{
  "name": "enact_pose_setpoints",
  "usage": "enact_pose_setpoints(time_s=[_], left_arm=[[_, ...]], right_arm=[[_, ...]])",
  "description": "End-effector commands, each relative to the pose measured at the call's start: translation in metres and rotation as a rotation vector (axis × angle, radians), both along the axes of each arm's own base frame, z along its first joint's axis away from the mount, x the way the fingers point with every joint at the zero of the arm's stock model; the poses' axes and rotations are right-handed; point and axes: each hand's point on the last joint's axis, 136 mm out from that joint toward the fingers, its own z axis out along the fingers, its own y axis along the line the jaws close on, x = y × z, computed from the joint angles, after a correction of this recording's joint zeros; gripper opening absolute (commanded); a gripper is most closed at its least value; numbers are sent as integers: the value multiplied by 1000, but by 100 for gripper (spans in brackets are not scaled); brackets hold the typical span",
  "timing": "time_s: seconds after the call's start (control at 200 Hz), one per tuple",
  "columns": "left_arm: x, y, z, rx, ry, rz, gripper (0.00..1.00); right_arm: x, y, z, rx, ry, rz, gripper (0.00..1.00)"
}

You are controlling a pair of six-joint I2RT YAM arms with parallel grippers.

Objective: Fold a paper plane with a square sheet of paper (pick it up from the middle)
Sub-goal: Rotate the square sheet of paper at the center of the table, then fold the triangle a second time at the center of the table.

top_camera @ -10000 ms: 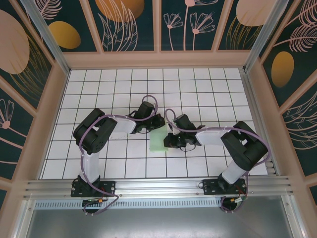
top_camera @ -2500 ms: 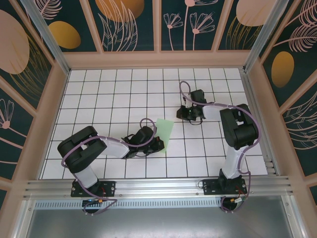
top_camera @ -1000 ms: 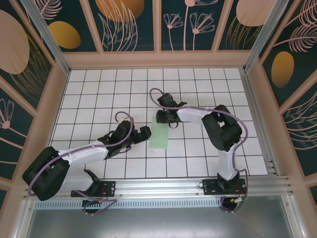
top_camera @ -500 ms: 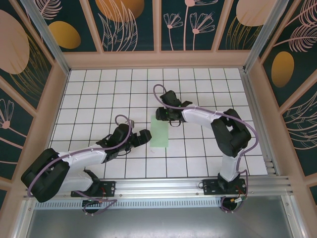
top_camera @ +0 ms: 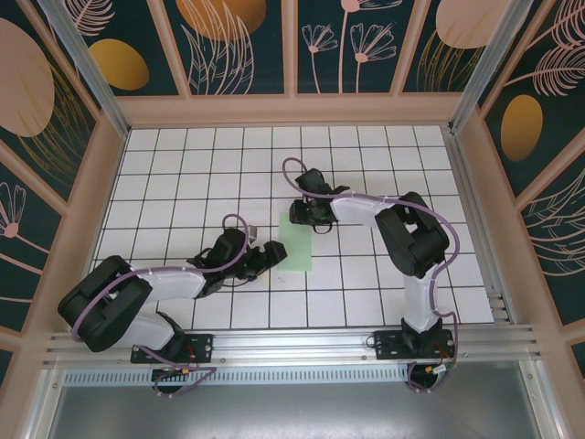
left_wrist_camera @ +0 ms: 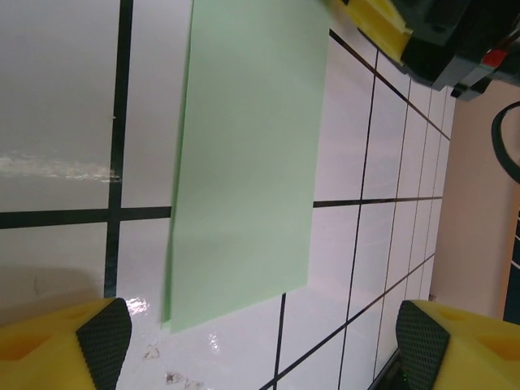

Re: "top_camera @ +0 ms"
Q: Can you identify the light green cloth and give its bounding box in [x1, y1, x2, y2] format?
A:
[275, 213, 314, 274]

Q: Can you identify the grey metal sheet panel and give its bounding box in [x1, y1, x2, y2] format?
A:
[43, 360, 545, 439]

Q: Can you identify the aluminium mounting rail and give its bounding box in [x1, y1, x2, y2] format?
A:
[43, 323, 545, 368]

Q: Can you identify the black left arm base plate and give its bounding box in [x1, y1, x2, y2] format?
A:
[131, 333, 215, 365]

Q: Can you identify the slotted grey cable duct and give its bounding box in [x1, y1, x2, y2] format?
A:
[63, 369, 412, 385]

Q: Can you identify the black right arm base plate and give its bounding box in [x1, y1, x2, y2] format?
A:
[373, 329, 457, 362]

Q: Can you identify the aluminium side rail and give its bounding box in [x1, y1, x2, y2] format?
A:
[441, 127, 514, 325]

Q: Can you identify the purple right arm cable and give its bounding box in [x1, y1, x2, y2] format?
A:
[282, 157, 462, 395]

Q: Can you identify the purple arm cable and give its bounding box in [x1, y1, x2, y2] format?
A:
[282, 157, 462, 395]
[71, 213, 257, 398]

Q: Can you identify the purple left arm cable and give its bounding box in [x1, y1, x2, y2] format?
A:
[71, 213, 257, 398]

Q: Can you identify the aluminium corner post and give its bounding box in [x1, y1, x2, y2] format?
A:
[449, 0, 536, 134]
[36, 0, 133, 139]

